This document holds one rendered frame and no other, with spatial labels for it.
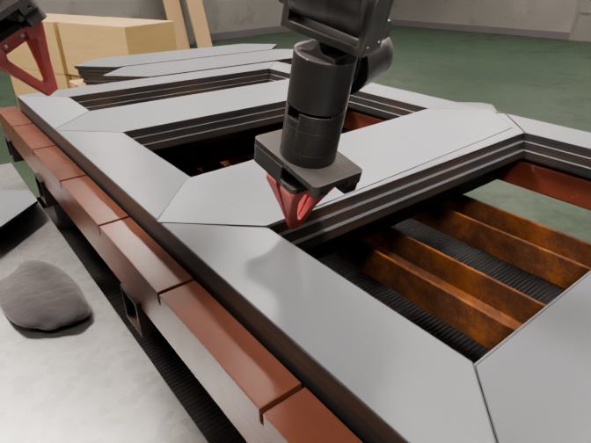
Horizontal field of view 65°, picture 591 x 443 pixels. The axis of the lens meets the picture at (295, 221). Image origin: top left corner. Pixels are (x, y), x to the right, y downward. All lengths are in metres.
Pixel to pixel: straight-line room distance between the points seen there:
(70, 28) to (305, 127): 3.12
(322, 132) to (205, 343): 0.21
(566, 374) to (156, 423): 0.40
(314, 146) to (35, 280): 0.50
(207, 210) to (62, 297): 0.27
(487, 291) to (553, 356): 0.33
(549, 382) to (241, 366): 0.23
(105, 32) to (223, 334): 2.92
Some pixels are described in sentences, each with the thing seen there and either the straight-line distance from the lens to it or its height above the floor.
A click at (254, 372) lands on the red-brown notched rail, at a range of 0.40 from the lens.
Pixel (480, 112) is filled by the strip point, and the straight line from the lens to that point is 1.03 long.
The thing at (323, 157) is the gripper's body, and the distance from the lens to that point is 0.45.
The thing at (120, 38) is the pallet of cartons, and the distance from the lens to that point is 3.17.
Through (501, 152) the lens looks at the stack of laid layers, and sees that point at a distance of 0.87.
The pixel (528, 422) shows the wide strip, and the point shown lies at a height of 0.86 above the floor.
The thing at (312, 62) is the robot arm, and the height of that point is 1.04.
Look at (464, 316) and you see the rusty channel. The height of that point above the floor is 0.70.
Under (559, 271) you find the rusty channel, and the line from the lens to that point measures 0.83.
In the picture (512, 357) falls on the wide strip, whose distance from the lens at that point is 0.40.
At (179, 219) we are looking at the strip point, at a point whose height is 0.86.
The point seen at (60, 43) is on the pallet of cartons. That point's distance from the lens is 3.63.
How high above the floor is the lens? 1.11
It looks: 28 degrees down
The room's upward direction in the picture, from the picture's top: straight up
